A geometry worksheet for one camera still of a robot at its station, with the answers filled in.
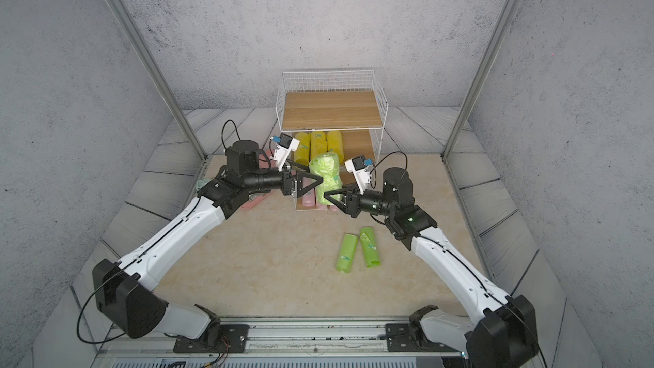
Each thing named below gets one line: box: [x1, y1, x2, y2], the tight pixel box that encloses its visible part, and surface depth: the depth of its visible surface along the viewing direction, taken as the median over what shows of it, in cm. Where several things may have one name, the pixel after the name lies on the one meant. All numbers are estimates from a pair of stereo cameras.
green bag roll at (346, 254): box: [335, 233, 358, 274], surface depth 90 cm
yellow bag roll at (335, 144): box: [327, 130, 345, 165], surface depth 88 cm
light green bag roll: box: [309, 151, 344, 206], surface depth 66 cm
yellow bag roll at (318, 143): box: [309, 130, 328, 161], surface depth 88 cm
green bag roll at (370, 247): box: [359, 226, 382, 269], surface depth 89 cm
